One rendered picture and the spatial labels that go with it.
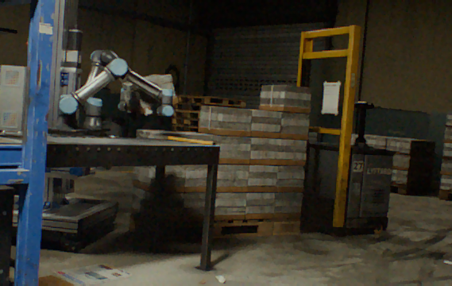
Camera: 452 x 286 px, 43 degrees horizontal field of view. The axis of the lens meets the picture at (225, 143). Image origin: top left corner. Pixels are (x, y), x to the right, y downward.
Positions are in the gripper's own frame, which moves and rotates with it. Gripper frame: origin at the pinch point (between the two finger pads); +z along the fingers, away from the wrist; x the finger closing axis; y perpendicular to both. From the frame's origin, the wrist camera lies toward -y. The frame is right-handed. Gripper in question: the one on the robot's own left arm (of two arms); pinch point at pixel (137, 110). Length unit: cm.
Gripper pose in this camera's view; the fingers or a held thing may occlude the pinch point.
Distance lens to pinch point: 467.9
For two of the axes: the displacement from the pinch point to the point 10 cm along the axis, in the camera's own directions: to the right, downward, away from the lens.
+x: 8.4, -3.2, 4.3
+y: -2.5, -9.4, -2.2
